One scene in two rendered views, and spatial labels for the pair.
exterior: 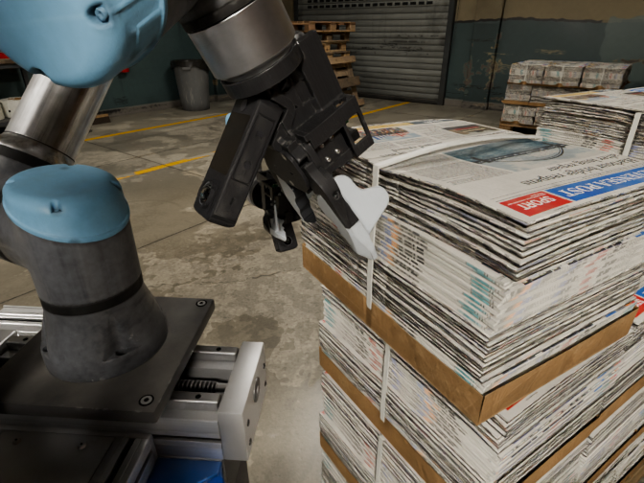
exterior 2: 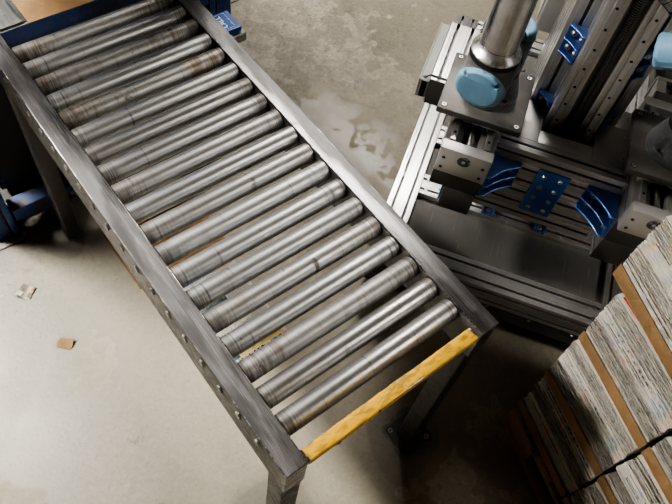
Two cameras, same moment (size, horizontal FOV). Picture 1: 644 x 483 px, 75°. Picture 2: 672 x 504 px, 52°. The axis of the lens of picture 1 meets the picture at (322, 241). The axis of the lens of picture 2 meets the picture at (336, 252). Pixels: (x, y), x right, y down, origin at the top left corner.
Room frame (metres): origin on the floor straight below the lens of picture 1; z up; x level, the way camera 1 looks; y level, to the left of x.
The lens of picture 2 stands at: (-0.22, -1.08, 2.05)
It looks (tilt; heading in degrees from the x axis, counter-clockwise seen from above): 57 degrees down; 95
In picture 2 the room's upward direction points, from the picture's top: 11 degrees clockwise
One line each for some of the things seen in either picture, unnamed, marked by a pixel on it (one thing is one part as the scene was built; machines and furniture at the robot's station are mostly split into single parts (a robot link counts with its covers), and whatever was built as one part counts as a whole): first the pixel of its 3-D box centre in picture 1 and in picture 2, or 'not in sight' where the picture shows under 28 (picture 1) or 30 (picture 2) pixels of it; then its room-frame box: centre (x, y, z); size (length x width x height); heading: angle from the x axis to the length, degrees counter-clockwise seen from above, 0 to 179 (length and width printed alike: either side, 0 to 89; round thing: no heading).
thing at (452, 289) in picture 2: not in sight; (302, 140); (-0.47, 0.06, 0.74); 1.34 x 0.05 x 0.12; 142
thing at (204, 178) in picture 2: not in sight; (215, 173); (-0.62, -0.14, 0.77); 0.47 x 0.05 x 0.05; 52
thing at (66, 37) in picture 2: not in sight; (97, 27); (-1.09, 0.22, 0.77); 0.47 x 0.05 x 0.05; 52
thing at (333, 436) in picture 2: not in sight; (395, 392); (-0.10, -0.55, 0.81); 0.43 x 0.03 x 0.02; 52
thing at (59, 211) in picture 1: (73, 228); not in sight; (0.45, 0.29, 0.98); 0.13 x 0.12 x 0.14; 63
